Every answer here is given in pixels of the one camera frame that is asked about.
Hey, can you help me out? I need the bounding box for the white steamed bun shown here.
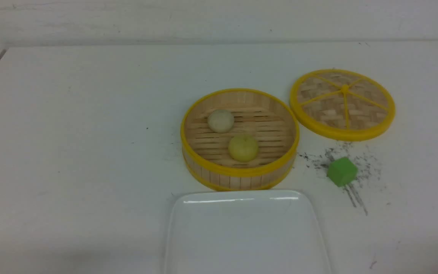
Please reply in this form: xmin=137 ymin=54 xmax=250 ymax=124
xmin=207 ymin=109 xmax=235 ymax=133

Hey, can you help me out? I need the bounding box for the yellow steamed bun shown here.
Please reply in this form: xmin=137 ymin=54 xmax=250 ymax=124
xmin=228 ymin=134 xmax=259 ymax=162

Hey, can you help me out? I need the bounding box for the white rectangular plate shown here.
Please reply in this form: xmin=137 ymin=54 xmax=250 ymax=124
xmin=163 ymin=190 xmax=332 ymax=274

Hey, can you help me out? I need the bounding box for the yellow rimmed bamboo steamer basket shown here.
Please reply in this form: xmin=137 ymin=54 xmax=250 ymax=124
xmin=180 ymin=88 xmax=300 ymax=191

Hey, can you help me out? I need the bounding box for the green cube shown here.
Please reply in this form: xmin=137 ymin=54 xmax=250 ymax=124
xmin=327 ymin=157 xmax=358 ymax=188

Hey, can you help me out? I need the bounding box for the yellow rimmed bamboo steamer lid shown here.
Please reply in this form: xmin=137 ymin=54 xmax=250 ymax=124
xmin=290 ymin=68 xmax=396 ymax=142

